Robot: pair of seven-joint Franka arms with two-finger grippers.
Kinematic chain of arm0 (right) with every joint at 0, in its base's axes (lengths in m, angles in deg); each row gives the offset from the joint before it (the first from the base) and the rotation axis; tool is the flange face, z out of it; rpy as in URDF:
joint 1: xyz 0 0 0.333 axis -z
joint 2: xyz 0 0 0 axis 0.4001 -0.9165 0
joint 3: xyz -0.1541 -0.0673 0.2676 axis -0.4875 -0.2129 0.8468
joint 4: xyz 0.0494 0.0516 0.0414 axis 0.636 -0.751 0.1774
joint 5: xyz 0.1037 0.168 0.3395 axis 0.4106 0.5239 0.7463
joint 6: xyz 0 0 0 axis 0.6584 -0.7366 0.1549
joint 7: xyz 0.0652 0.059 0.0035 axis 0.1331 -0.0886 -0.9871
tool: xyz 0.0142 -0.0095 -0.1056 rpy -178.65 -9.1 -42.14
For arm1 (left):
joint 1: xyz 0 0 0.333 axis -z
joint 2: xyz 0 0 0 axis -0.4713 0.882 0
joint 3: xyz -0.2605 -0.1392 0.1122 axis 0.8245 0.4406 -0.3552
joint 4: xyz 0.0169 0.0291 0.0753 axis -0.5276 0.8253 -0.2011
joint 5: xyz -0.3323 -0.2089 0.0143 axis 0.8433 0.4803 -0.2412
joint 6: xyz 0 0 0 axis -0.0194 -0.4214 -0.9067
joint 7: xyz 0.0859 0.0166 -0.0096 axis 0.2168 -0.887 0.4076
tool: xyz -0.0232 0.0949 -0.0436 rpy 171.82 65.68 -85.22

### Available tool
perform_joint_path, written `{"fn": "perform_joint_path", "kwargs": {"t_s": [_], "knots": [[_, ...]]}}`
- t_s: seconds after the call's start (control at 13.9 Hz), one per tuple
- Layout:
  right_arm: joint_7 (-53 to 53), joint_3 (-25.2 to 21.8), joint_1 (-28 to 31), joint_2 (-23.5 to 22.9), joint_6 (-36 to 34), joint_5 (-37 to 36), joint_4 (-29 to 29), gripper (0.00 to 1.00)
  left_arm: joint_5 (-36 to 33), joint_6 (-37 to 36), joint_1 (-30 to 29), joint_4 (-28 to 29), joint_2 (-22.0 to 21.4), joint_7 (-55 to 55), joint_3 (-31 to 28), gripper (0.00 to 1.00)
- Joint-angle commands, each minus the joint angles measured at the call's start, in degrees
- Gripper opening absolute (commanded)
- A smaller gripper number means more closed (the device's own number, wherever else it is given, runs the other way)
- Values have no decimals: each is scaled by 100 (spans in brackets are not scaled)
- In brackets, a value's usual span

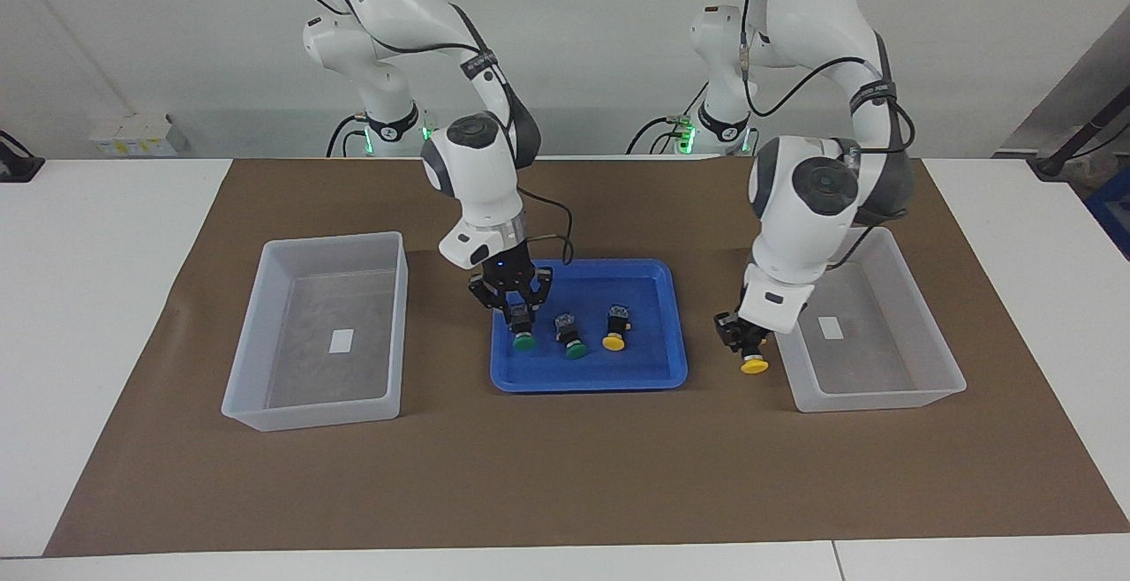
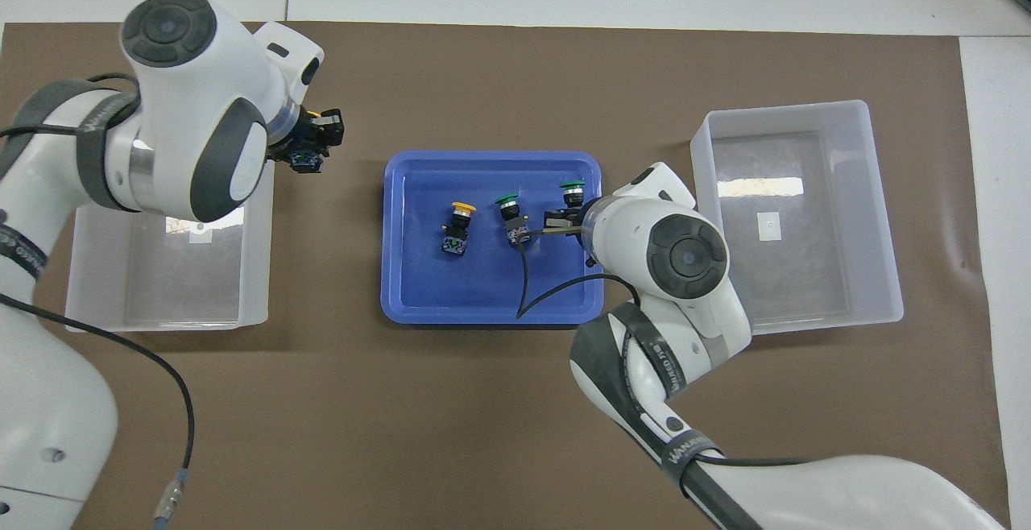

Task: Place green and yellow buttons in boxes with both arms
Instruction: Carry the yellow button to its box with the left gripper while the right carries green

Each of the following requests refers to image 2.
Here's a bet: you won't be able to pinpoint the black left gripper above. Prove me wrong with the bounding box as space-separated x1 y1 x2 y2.
269 109 346 159

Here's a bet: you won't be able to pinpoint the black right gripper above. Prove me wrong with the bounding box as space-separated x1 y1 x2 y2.
544 200 595 242

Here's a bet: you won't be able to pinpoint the yellow push button switch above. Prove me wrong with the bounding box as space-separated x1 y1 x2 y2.
441 201 478 258
292 106 328 176

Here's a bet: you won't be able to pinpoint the blue plastic tray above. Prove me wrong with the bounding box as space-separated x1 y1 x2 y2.
380 151 605 328

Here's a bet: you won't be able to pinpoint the translucent white plastic box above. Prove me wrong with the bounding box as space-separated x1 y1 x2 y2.
64 155 276 333
689 100 905 336

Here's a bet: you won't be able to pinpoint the brown paper table mat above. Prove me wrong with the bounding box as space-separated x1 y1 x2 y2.
0 21 1012 530

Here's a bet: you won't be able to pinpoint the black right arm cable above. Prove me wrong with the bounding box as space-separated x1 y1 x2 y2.
515 226 806 466

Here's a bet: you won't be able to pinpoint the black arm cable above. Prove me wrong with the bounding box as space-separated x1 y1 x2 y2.
515 226 806 466
0 71 197 527

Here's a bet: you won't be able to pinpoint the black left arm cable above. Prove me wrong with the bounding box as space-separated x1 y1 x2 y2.
0 71 197 527

